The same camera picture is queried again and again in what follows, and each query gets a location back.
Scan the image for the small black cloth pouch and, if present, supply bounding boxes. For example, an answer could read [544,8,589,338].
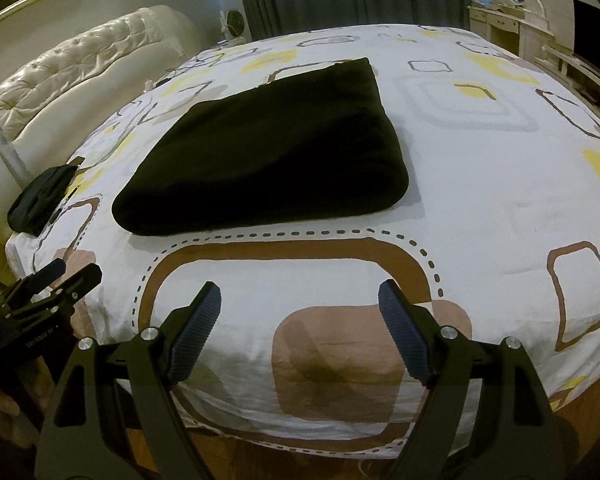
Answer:
[7,163,79,235]

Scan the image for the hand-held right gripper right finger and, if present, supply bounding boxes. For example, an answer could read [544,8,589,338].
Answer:
[377,279,581,480]

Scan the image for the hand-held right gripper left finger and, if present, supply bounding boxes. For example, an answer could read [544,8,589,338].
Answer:
[34,280,224,480]

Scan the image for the white printed bedspread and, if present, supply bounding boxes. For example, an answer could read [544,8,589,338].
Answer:
[5,22,600,458]

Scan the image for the small round white fan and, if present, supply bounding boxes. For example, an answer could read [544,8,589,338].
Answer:
[224,9,249,42]

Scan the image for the black television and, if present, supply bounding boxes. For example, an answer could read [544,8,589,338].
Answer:
[572,0,600,69]

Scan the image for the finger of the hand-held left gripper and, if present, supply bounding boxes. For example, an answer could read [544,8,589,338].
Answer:
[4,258,67,307]
[17,262,104,319]

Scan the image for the black pants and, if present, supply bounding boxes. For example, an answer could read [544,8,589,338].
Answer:
[111,57,412,237]

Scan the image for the white tufted headboard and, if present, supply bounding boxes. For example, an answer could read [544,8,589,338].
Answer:
[0,5,207,281]

